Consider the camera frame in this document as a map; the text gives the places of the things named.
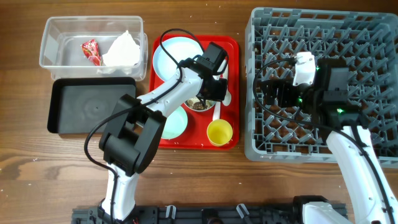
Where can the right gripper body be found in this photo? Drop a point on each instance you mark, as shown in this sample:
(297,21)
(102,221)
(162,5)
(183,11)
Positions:
(303,94)

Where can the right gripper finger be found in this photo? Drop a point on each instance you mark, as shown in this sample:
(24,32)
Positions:
(269,89)
(287,94)

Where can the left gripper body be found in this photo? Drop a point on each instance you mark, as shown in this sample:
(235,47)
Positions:
(217,91)

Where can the white plastic spoon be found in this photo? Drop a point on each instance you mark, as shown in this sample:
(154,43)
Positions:
(227,99)

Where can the food scraps rice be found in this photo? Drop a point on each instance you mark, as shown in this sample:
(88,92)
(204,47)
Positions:
(197,104)

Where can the light blue bowl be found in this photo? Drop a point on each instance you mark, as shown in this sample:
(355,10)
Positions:
(199,107)

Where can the white plastic fork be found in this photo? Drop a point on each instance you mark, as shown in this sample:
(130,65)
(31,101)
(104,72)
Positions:
(217,110)

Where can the yellow cup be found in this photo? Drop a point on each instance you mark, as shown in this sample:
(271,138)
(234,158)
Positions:
(219,132)

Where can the green bowl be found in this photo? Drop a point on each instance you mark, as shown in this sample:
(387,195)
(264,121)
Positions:
(175,124)

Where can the white napkin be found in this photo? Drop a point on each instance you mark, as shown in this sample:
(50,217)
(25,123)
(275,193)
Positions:
(123,52)

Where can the red snack wrapper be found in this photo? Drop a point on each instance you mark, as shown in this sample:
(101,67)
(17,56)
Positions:
(91,51)

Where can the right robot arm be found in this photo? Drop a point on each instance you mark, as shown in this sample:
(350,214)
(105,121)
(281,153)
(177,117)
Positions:
(345,132)

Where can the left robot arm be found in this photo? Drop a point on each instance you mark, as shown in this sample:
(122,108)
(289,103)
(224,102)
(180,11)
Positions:
(133,132)

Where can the grey dishwasher rack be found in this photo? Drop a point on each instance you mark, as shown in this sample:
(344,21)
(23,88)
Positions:
(367,41)

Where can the red serving tray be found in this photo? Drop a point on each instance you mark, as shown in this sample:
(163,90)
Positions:
(194,136)

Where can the black plastic tray bin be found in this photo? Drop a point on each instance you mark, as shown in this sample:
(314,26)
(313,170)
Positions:
(77,104)

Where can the clear plastic bin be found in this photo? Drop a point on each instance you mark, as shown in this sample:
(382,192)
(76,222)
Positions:
(61,52)

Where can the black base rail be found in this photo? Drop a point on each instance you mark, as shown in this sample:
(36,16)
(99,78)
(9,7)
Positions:
(281,213)

